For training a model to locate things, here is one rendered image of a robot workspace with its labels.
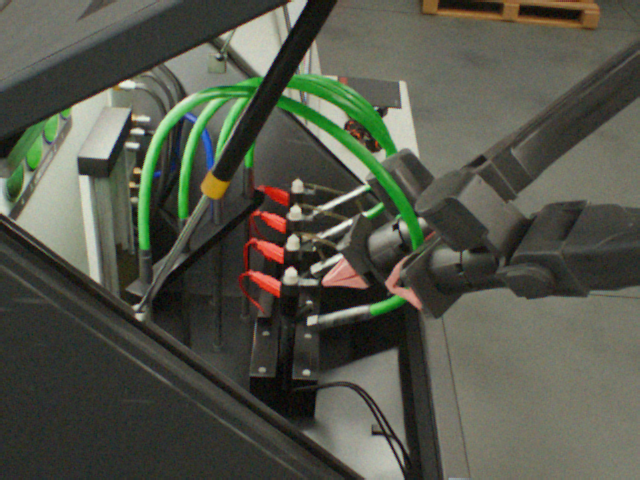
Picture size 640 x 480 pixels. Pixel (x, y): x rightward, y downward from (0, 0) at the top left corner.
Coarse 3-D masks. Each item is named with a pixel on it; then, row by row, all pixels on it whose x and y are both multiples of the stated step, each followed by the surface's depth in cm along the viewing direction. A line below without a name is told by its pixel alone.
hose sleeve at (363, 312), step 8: (368, 304) 96; (336, 312) 99; (344, 312) 98; (352, 312) 97; (360, 312) 96; (368, 312) 96; (320, 320) 100; (328, 320) 99; (336, 320) 98; (344, 320) 98; (352, 320) 97; (360, 320) 97
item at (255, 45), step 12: (276, 12) 128; (252, 24) 125; (264, 24) 125; (276, 24) 128; (240, 36) 126; (252, 36) 126; (264, 36) 126; (276, 36) 126; (228, 48) 127; (240, 48) 127; (252, 48) 127; (264, 48) 127; (276, 48) 127; (312, 48) 188; (240, 60) 128; (252, 60) 128; (264, 60) 128; (312, 60) 183; (252, 72) 129; (264, 72) 129; (312, 72) 178; (288, 96) 132; (312, 96) 171; (312, 108) 168; (300, 120) 142; (312, 132) 162
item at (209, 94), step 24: (192, 96) 90; (216, 96) 88; (240, 96) 87; (168, 120) 93; (312, 120) 85; (360, 144) 85; (144, 168) 98; (384, 168) 85; (144, 192) 101; (144, 216) 103; (408, 216) 87; (144, 240) 105; (408, 288) 92; (384, 312) 95
